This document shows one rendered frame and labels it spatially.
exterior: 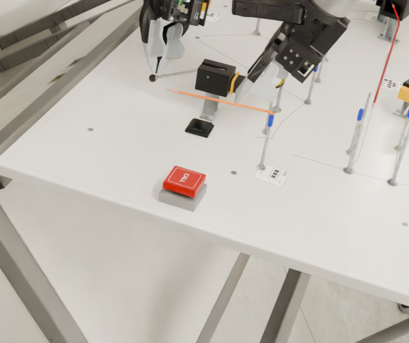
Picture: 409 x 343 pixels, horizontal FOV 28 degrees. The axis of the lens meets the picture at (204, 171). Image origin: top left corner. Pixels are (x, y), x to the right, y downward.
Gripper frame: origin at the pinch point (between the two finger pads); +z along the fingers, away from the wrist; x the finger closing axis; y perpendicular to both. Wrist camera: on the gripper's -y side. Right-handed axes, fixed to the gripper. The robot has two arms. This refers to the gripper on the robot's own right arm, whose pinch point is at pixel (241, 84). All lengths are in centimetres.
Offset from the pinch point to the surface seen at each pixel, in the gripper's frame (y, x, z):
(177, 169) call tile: -1.2, -24.0, 4.5
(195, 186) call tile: 2.2, -26.7, 2.9
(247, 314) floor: 72, 143, 167
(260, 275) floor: 71, 168, 166
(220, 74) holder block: -4.0, -2.1, -0.3
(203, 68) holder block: -6.9, -1.7, 1.0
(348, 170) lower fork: 21.6, -6.6, -2.9
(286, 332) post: 37, -1, 37
